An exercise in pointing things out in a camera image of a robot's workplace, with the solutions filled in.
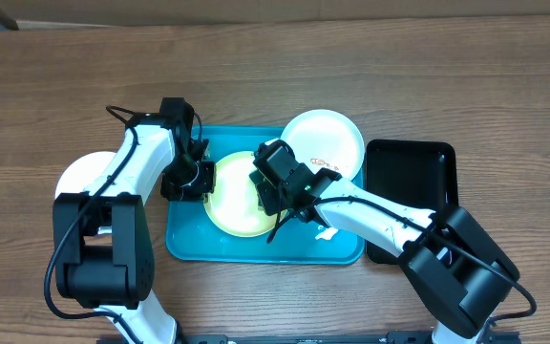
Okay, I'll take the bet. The black rectangular tray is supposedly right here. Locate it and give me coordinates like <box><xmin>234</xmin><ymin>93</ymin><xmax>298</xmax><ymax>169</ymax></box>
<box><xmin>364</xmin><ymin>139</ymin><xmax>460</xmax><ymax>266</ymax></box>

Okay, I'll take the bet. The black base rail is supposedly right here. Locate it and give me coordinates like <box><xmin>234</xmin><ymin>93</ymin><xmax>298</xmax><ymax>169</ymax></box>
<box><xmin>95</xmin><ymin>331</ymin><xmax>522</xmax><ymax>344</ymax></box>

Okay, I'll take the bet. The white plate front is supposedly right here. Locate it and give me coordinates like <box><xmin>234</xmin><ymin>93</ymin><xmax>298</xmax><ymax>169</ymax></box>
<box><xmin>54</xmin><ymin>151</ymin><xmax>116</xmax><ymax>198</ymax></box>

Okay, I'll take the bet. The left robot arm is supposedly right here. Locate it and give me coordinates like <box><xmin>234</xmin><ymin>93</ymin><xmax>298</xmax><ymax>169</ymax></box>
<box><xmin>44</xmin><ymin>106</ymin><xmax>215</xmax><ymax>343</ymax></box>

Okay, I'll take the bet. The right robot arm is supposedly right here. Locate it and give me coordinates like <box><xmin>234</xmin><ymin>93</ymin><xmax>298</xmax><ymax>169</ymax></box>
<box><xmin>250</xmin><ymin>164</ymin><xmax>519</xmax><ymax>343</ymax></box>

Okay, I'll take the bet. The white plate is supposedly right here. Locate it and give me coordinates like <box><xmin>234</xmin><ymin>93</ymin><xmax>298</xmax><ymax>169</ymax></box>
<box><xmin>54</xmin><ymin>151</ymin><xmax>116</xmax><ymax>198</ymax></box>
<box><xmin>280</xmin><ymin>109</ymin><xmax>366</xmax><ymax>180</ymax></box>

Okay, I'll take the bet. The green yellow sponge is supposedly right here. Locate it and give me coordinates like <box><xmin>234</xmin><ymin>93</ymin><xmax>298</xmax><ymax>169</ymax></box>
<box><xmin>249</xmin><ymin>170</ymin><xmax>273</xmax><ymax>214</ymax></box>

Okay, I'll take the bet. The yellow-green plate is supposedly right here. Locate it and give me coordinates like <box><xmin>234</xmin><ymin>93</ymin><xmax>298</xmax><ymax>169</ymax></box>
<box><xmin>204</xmin><ymin>151</ymin><xmax>276</xmax><ymax>237</ymax></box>

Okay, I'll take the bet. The teal plastic tray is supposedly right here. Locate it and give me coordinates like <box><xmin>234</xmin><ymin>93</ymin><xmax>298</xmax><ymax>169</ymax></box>
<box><xmin>166</xmin><ymin>125</ymin><xmax>365</xmax><ymax>265</ymax></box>

